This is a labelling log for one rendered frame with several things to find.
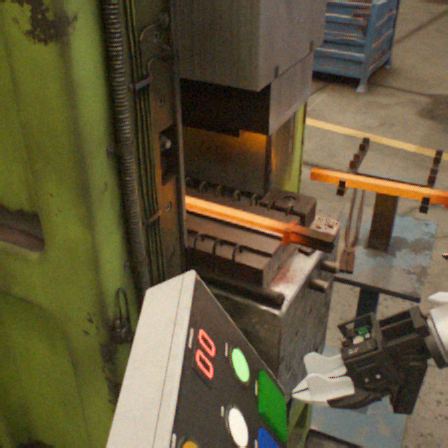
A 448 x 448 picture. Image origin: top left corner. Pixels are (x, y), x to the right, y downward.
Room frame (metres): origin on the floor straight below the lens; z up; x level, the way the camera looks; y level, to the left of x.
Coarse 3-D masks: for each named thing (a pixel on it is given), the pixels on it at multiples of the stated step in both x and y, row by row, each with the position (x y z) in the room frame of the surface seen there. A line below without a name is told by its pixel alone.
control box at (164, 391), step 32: (160, 288) 0.59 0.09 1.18; (192, 288) 0.56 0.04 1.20; (160, 320) 0.52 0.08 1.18; (192, 320) 0.51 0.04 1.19; (224, 320) 0.58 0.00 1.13; (160, 352) 0.46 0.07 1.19; (192, 352) 0.47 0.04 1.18; (224, 352) 0.52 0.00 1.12; (128, 384) 0.43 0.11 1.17; (160, 384) 0.41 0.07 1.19; (192, 384) 0.42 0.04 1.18; (224, 384) 0.47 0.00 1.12; (256, 384) 0.53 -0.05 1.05; (128, 416) 0.38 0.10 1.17; (160, 416) 0.37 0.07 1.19; (192, 416) 0.39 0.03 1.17; (224, 416) 0.43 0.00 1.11; (256, 416) 0.48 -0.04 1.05
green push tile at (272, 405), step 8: (264, 376) 0.55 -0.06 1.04; (264, 384) 0.54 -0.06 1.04; (272, 384) 0.56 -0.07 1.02; (264, 392) 0.52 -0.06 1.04; (272, 392) 0.54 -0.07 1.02; (264, 400) 0.51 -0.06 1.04; (272, 400) 0.53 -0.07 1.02; (280, 400) 0.55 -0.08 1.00; (264, 408) 0.50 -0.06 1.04; (272, 408) 0.51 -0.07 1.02; (280, 408) 0.53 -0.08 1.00; (264, 416) 0.49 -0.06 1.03; (272, 416) 0.50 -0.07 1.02; (280, 416) 0.52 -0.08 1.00; (272, 424) 0.49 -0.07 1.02; (280, 424) 0.50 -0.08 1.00; (280, 432) 0.49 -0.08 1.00
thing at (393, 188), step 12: (324, 180) 1.30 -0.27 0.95; (336, 180) 1.29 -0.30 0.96; (348, 180) 1.27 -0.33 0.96; (360, 180) 1.27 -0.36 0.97; (372, 180) 1.27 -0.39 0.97; (384, 180) 1.26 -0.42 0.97; (384, 192) 1.24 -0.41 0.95; (396, 192) 1.22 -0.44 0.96; (408, 192) 1.21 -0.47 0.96; (420, 192) 1.20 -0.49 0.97; (432, 192) 1.20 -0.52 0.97; (444, 192) 1.20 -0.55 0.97; (444, 204) 1.18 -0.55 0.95
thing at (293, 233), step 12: (192, 204) 1.09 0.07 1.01; (204, 204) 1.09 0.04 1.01; (216, 204) 1.09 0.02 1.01; (228, 216) 1.04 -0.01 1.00; (240, 216) 1.04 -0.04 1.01; (252, 216) 1.03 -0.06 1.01; (264, 228) 1.00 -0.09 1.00; (276, 228) 0.99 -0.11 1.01; (288, 228) 0.98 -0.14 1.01; (300, 228) 0.98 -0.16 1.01; (288, 240) 0.96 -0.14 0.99; (300, 240) 0.97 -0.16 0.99; (312, 240) 0.96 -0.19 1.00; (324, 240) 0.94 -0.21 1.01
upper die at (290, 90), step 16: (304, 64) 1.01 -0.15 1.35; (192, 80) 0.95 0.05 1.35; (272, 80) 0.89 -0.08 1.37; (288, 80) 0.95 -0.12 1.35; (304, 80) 1.02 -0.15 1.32; (192, 96) 0.95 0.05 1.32; (208, 96) 0.94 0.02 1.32; (224, 96) 0.92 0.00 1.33; (240, 96) 0.91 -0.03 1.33; (256, 96) 0.89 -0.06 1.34; (272, 96) 0.89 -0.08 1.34; (288, 96) 0.95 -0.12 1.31; (304, 96) 1.03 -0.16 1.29; (192, 112) 0.95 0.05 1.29; (208, 112) 0.94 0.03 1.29; (224, 112) 0.92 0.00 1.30; (240, 112) 0.91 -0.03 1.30; (256, 112) 0.89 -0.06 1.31; (272, 112) 0.89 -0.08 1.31; (288, 112) 0.96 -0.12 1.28; (240, 128) 0.91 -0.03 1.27; (256, 128) 0.89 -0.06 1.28; (272, 128) 0.89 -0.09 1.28
